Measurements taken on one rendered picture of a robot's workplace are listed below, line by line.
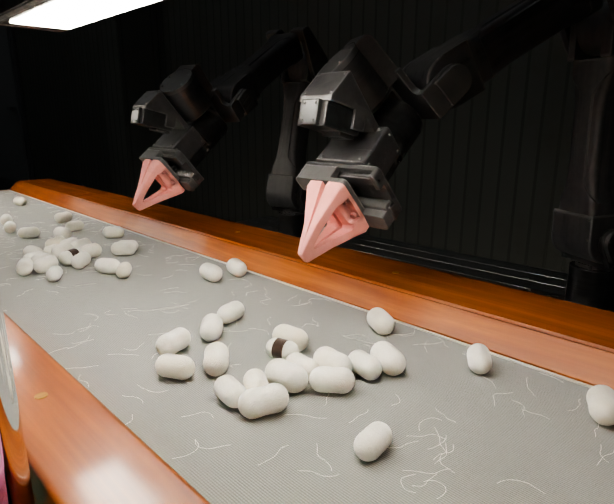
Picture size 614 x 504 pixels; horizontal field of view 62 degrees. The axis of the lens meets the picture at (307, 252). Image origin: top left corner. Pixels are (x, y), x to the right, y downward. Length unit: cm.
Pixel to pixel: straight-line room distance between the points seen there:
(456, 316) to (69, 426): 35
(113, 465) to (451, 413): 23
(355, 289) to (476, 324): 15
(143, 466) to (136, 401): 12
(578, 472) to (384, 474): 12
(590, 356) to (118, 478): 36
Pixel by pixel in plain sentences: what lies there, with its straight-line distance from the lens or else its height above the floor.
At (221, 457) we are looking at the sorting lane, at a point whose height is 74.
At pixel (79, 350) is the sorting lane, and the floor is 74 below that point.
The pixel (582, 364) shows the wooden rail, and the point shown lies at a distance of 48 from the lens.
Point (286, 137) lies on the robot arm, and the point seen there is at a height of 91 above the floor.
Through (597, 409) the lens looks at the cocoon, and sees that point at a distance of 41.
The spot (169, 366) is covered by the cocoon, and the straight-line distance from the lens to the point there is 43.
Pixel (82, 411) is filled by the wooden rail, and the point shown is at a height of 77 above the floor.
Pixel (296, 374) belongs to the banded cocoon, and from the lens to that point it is 39.
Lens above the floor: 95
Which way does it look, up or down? 15 degrees down
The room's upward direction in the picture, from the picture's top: straight up
